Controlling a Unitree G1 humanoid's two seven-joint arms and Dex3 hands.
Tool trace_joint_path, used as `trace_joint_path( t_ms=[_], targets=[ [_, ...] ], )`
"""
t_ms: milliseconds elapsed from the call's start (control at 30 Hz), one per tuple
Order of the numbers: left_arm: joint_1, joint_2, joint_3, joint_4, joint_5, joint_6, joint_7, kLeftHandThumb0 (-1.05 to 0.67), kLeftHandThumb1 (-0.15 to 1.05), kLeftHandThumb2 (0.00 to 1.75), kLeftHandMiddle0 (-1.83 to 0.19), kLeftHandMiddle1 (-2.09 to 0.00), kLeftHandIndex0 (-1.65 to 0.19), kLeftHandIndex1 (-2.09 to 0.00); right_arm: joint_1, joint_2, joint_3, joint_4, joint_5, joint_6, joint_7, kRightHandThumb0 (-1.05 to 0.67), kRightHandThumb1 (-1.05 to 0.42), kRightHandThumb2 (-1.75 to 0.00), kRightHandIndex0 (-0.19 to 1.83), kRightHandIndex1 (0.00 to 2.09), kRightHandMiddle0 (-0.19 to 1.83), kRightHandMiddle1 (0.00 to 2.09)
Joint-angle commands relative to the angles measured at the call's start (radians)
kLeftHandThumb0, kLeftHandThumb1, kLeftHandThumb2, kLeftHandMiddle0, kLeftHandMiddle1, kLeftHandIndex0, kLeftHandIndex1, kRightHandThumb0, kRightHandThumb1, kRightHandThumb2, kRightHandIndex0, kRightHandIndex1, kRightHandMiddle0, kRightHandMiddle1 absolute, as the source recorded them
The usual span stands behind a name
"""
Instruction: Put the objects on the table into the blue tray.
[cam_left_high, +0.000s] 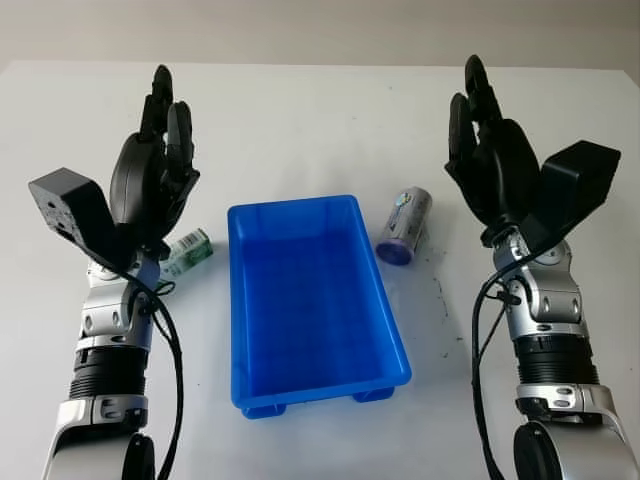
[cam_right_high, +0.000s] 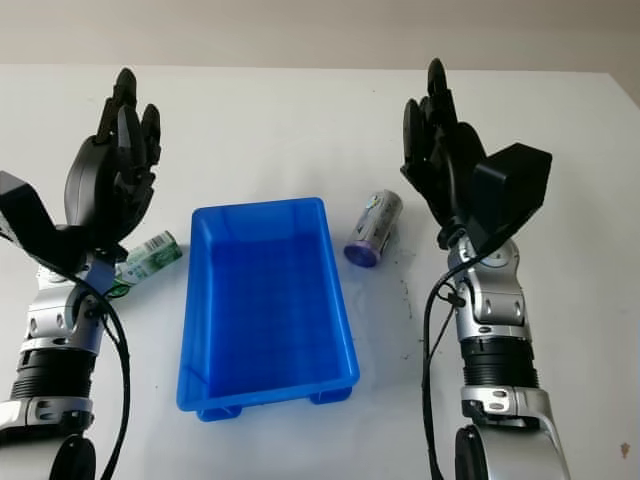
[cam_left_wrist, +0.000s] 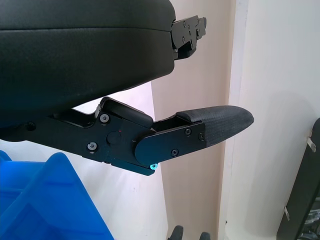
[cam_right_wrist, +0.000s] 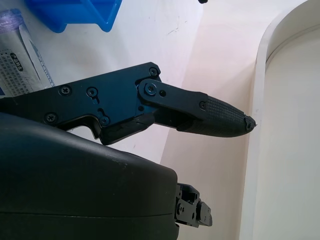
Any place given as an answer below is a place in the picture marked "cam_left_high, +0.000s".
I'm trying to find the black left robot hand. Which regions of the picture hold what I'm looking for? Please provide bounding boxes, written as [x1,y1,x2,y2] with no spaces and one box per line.
[108,63,202,252]

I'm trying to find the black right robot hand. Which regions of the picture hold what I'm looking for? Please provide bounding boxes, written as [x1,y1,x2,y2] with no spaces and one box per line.
[443,53,544,237]

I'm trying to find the green toothpaste box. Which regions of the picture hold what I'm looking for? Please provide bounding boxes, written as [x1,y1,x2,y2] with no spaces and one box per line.
[157,228,215,277]

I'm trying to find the blue plastic tray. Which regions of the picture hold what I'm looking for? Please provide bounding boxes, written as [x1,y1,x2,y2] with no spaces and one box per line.
[227,193,414,419]

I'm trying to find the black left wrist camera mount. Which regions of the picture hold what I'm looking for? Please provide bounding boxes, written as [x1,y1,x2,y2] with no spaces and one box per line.
[27,168,140,274]

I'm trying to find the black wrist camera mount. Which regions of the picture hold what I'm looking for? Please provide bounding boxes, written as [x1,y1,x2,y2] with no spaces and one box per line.
[27,168,140,274]
[518,141,623,252]

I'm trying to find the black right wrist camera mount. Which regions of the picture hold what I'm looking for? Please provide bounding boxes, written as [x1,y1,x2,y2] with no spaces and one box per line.
[518,141,623,252]

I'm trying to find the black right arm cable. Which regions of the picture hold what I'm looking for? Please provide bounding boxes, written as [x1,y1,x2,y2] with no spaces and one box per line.
[468,237,531,480]

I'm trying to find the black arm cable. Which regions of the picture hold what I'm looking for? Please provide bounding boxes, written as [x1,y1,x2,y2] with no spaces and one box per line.
[468,237,531,480]
[117,267,185,480]

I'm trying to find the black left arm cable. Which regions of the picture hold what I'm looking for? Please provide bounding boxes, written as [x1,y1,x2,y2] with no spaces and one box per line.
[117,267,185,480]

